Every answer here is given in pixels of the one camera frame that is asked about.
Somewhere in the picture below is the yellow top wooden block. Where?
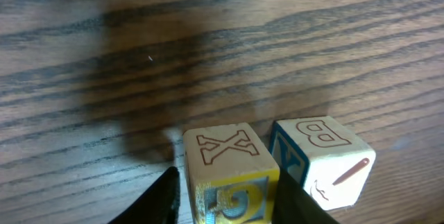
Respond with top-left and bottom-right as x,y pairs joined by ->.
183,123 -> 280,224

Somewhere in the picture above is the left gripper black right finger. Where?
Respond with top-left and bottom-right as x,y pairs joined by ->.
272,168 -> 339,224

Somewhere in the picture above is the white block with red stroke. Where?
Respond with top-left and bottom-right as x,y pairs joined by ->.
269,116 -> 376,210

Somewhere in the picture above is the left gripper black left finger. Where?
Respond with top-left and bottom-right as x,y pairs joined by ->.
109,166 -> 180,224

